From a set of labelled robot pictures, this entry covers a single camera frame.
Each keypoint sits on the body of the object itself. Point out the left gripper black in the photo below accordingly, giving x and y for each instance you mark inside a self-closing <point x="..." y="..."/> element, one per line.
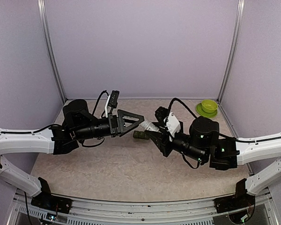
<point x="116" y="124"/>

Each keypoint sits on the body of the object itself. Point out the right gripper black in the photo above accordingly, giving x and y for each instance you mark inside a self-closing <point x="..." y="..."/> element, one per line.
<point x="159" y="139"/>

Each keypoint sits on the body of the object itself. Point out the white pill bottle front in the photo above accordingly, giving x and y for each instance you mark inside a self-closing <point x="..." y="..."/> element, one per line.
<point x="149" y="126"/>

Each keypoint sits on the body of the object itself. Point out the green weekly pill organizer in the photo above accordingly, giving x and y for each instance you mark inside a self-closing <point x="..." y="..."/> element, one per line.
<point x="141" y="135"/>

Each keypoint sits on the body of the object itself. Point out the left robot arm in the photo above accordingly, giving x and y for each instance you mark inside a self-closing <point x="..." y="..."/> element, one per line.
<point x="78" y="125"/>

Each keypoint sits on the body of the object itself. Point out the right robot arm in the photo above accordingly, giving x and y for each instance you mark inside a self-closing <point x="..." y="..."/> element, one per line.
<point x="205" y="144"/>

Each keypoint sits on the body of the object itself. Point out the green saucer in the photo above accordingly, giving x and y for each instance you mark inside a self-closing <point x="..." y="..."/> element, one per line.
<point x="200" y="111"/>

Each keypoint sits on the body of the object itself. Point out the green bowl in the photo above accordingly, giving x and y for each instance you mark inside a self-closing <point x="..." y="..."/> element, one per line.
<point x="209" y="106"/>

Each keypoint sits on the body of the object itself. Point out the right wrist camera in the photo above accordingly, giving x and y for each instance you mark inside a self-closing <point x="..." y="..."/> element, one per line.
<point x="172" y="124"/>

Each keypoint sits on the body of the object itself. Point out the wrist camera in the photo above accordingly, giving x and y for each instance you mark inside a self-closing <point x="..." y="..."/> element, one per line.
<point x="172" y="124"/>
<point x="112" y="102"/>

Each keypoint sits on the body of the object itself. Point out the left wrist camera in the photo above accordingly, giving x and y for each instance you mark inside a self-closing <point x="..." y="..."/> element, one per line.
<point x="112" y="102"/>

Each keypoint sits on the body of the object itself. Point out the front aluminium rail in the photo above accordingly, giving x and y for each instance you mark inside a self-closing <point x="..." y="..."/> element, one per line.
<point x="98" y="212"/>

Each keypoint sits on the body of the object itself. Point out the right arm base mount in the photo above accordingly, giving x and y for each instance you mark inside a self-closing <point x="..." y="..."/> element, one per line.
<point x="230" y="203"/>

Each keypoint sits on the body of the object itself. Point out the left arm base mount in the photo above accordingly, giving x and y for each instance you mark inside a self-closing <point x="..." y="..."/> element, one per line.
<point x="53" y="203"/>

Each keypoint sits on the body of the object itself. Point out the right aluminium frame post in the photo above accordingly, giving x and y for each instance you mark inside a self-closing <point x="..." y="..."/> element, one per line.
<point x="232" y="50"/>

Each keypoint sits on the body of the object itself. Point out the aluminium frame post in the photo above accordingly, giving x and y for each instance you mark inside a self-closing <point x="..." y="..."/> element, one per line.
<point x="49" y="47"/>
<point x="232" y="50"/>

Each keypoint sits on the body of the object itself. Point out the left aluminium frame post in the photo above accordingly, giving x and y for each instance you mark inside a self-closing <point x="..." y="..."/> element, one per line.
<point x="49" y="47"/>

